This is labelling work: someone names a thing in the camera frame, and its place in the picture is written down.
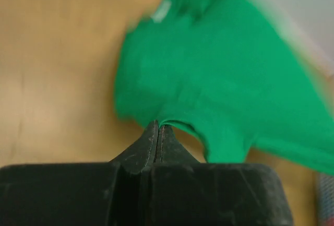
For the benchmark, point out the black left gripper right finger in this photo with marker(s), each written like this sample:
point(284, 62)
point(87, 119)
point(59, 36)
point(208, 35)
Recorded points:
point(179, 190)

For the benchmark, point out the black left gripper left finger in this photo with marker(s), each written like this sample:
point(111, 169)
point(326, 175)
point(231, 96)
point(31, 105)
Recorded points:
point(89, 193)

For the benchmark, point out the green t shirt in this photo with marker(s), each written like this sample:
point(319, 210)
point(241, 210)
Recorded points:
point(219, 70)

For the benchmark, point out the white plastic laundry basket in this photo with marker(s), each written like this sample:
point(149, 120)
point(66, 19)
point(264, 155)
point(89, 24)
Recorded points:
point(325, 200)

